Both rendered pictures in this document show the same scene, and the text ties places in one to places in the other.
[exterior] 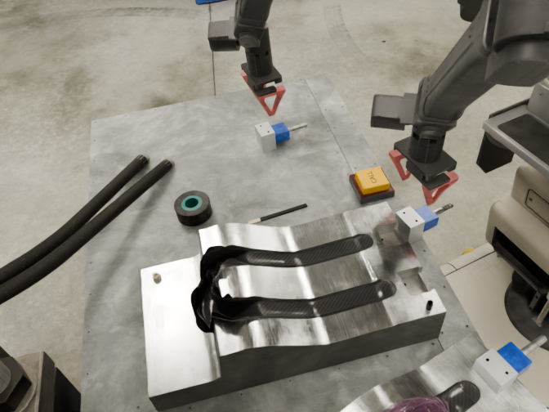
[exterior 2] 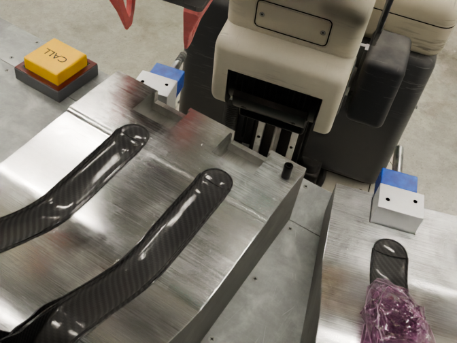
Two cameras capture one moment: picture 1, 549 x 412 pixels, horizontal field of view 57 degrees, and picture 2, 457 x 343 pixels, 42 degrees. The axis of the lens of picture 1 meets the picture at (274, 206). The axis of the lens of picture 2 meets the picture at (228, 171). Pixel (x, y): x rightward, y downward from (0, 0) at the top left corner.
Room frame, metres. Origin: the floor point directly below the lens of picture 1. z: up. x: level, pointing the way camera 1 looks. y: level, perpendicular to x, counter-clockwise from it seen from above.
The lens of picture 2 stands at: (0.25, 0.17, 1.35)
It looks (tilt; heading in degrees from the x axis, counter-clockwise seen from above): 47 degrees down; 302
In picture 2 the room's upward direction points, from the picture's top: 11 degrees clockwise
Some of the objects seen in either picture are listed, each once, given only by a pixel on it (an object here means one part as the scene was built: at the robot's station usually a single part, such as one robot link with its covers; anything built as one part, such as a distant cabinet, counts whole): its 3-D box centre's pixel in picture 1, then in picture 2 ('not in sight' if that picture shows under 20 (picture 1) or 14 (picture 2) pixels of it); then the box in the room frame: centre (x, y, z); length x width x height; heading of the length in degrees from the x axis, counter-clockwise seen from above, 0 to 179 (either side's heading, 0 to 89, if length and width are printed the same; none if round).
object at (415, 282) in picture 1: (415, 286); (240, 162); (0.48, -0.23, 0.87); 0.05 x 0.05 x 0.04; 8
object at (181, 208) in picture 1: (193, 208); not in sight; (0.79, 0.18, 0.82); 0.08 x 0.08 x 0.04
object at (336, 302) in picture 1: (289, 277); (73, 240); (0.50, -0.01, 0.92); 0.35 x 0.16 x 0.09; 98
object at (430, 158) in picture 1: (426, 145); not in sight; (0.66, -0.28, 1.04); 0.10 x 0.07 x 0.07; 21
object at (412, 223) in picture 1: (427, 217); (167, 78); (0.67, -0.31, 0.83); 0.13 x 0.05 x 0.05; 112
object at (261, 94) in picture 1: (267, 95); not in sight; (0.98, -0.02, 0.96); 0.07 x 0.07 x 0.09; 17
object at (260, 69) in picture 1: (260, 62); not in sight; (1.00, -0.01, 1.04); 0.10 x 0.07 x 0.07; 17
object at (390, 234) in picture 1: (390, 240); (162, 120); (0.59, -0.21, 0.87); 0.05 x 0.05 x 0.04; 8
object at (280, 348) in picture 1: (281, 290); (56, 277); (0.51, 0.01, 0.87); 0.50 x 0.26 x 0.14; 98
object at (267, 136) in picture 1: (283, 132); not in sight; (1.01, -0.04, 0.83); 0.13 x 0.05 x 0.05; 107
